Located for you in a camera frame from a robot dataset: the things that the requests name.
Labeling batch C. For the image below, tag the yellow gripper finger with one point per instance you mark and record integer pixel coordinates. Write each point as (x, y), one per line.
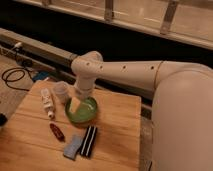
(75, 102)

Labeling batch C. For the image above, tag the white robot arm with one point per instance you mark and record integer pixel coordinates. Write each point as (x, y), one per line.
(182, 108)

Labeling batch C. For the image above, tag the green ceramic bowl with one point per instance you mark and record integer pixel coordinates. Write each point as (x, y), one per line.
(85, 112)

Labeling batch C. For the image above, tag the clear plastic cup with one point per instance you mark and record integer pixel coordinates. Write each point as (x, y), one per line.
(61, 90)

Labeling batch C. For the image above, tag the white tube bottle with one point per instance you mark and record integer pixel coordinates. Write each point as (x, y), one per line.
(48, 103)

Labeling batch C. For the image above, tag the blue object behind table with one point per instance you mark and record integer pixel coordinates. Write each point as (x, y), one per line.
(40, 76)

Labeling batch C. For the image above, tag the black white striped cloth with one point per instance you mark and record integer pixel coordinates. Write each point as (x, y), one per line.
(88, 141)

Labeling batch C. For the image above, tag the blue sponge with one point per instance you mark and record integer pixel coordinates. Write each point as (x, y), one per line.
(72, 147)

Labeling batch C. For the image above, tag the black object at left edge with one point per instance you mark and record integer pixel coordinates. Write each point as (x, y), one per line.
(3, 119)

